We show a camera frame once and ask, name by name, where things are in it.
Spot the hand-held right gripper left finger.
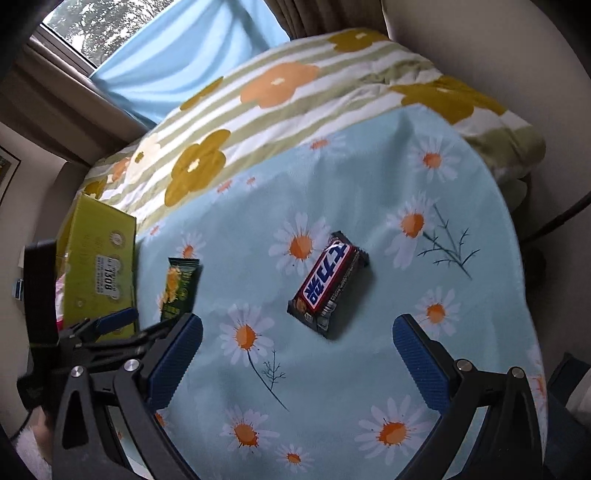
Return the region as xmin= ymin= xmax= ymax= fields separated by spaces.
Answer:
xmin=53 ymin=313 xmax=205 ymax=480

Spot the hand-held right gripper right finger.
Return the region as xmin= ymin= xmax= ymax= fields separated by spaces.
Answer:
xmin=392 ymin=314 xmax=549 ymax=480

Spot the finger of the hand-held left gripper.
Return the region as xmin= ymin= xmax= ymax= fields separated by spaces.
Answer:
xmin=60 ymin=307 xmax=140 ymax=343
xmin=76 ymin=320 xmax=181 ymax=363

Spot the green cardboard box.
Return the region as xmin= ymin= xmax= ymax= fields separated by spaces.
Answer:
xmin=55 ymin=193 xmax=140 ymax=343

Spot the green snack bar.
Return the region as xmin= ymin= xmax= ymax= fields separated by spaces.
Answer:
xmin=158 ymin=257 xmax=204 ymax=324

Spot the dark chocolate bar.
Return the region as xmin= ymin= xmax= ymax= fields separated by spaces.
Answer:
xmin=287 ymin=232 xmax=370 ymax=340

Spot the person's left forearm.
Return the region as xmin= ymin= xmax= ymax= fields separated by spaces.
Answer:
xmin=11 ymin=408 xmax=55 ymax=480

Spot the pink snack packet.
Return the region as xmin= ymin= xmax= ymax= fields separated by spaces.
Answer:
xmin=54 ymin=271 xmax=71 ymax=334

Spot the blue daisy bed sheet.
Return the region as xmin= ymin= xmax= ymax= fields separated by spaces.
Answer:
xmin=106 ymin=104 xmax=549 ymax=480

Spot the window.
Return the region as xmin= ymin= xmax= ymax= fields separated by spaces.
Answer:
xmin=28 ymin=0 xmax=141 ymax=77

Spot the striped floral quilt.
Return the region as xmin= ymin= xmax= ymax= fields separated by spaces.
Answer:
xmin=81 ymin=28 xmax=548 ymax=234

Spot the brown curtain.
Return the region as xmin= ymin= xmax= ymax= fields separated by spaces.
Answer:
xmin=260 ymin=0 xmax=389 ymax=43

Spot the framed wall picture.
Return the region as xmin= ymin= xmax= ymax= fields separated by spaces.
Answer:
xmin=0 ymin=145 xmax=22 ymax=205

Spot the black cable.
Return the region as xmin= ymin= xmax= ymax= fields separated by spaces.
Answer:
xmin=521 ymin=193 xmax=591 ymax=244

